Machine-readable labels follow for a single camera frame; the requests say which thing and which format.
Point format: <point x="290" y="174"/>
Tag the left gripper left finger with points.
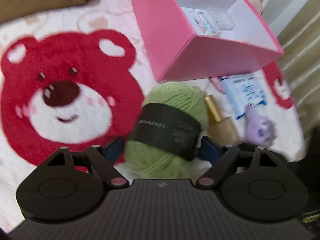
<point x="102" y="160"/>

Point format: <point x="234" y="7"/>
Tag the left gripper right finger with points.
<point x="222" y="158"/>

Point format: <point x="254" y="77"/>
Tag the gold cap foundation bottle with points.
<point x="220" y="129"/>

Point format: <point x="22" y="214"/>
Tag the small purple plush toy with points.
<point x="259" y="130"/>

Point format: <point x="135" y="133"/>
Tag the green yarn ball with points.
<point x="163" y="141"/>

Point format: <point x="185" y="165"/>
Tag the blue wet wipes pack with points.
<point x="243" y="90"/>

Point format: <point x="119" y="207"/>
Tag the pink cardboard box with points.
<point x="178" y="50"/>

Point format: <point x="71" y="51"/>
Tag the clear plastic packet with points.
<point x="210" y="22"/>

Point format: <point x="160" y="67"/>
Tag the red bear print blanket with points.
<point x="78" y="77"/>

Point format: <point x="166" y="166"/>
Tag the olive striped curtain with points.
<point x="300" y="63"/>

